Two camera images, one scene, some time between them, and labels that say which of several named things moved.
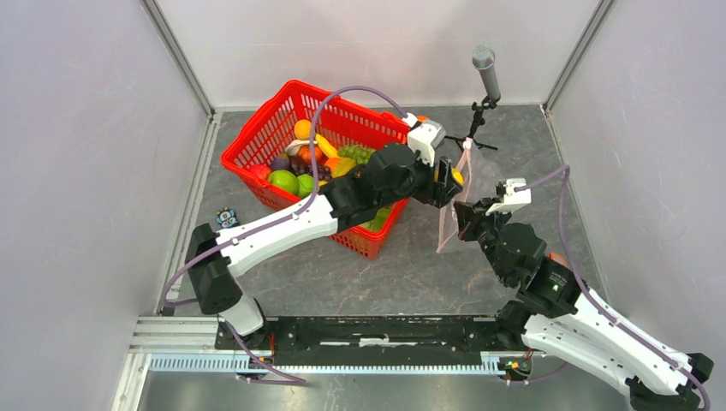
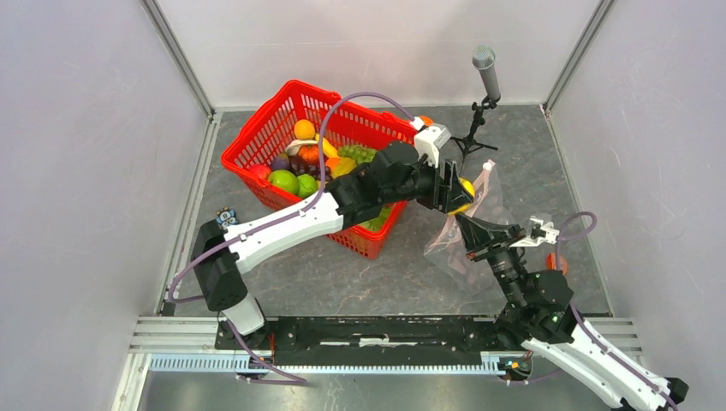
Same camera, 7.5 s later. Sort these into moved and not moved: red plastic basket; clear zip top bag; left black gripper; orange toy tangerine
Moved: clear zip top bag
Not moved: red plastic basket; orange toy tangerine; left black gripper
